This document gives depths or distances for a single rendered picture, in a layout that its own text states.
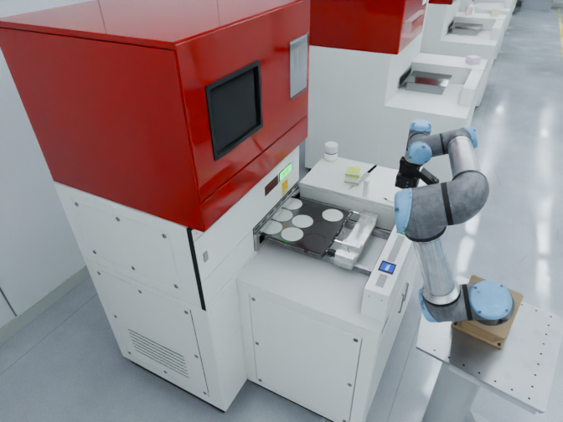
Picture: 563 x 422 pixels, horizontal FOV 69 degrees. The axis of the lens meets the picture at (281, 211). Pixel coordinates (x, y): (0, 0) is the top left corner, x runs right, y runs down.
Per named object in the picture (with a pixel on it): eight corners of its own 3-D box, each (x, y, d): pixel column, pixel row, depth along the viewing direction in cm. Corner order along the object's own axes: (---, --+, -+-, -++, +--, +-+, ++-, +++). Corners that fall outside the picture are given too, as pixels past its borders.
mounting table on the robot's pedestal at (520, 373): (553, 341, 160) (566, 318, 152) (530, 434, 131) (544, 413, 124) (439, 290, 182) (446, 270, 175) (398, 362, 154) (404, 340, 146)
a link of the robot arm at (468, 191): (497, 187, 96) (472, 115, 136) (447, 195, 101) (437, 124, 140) (502, 227, 101) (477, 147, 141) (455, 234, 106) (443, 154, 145)
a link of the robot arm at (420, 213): (474, 328, 131) (448, 200, 100) (426, 331, 136) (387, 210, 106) (469, 298, 139) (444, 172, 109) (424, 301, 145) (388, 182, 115)
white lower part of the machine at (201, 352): (125, 364, 233) (81, 258, 186) (209, 274, 292) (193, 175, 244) (227, 421, 206) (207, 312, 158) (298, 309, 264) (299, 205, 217)
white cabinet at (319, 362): (247, 388, 220) (235, 280, 173) (319, 275, 289) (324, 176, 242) (361, 445, 195) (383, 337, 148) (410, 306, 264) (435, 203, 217)
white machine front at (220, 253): (202, 309, 159) (186, 229, 136) (294, 203, 218) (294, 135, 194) (208, 312, 158) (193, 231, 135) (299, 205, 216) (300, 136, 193)
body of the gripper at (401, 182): (399, 179, 168) (403, 152, 161) (420, 183, 164) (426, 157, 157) (394, 187, 162) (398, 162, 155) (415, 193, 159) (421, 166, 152)
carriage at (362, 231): (333, 265, 174) (333, 259, 172) (361, 219, 200) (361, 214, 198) (351, 270, 171) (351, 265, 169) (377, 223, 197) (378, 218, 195)
